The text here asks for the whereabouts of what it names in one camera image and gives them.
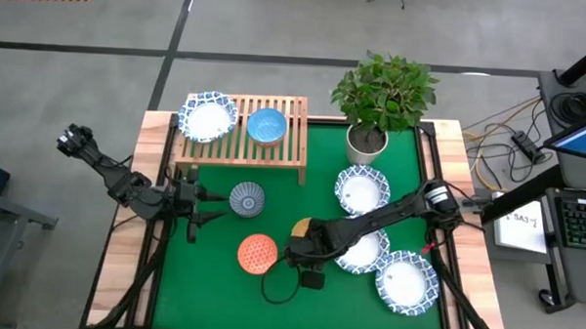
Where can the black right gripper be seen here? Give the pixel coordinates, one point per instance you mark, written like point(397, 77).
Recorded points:
point(314, 243)

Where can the orange-inside blue patterned bowl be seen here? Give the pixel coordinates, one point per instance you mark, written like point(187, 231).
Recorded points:
point(257, 253)

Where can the black power strip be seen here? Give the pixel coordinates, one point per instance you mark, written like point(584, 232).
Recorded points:
point(525, 145)

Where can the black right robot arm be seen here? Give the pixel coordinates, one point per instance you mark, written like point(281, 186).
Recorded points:
point(394, 209)

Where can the grey side desk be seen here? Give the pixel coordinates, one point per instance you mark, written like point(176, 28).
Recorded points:
point(3, 218)

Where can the green table mat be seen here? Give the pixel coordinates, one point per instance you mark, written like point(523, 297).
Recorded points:
point(210, 298)

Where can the white plant pot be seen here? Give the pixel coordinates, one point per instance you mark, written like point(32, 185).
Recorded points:
point(352, 154)

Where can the computer screen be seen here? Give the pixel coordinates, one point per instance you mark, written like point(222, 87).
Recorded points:
point(584, 140)

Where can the blue-inside orange ceramic bowl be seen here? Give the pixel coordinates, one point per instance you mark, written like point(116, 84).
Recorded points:
point(267, 126)

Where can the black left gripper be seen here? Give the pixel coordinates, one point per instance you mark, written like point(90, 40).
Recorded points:
point(184, 200)

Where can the white paper sheet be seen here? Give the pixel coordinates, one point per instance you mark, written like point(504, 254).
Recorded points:
point(520, 233)

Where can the slatted wooden shelf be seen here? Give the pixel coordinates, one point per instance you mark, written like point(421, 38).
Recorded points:
point(239, 155)

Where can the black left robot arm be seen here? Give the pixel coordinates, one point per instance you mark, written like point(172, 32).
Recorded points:
point(126, 185)

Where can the blue white paper bowl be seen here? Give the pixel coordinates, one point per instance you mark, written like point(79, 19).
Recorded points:
point(363, 254)
point(207, 120)
point(406, 283)
point(360, 191)

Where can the green leafy plant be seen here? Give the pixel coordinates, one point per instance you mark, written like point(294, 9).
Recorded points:
point(383, 89)

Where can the black keyboard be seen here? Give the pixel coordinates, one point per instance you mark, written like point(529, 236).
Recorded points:
point(581, 223)

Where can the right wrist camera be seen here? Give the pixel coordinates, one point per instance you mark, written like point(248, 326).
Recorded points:
point(312, 280)

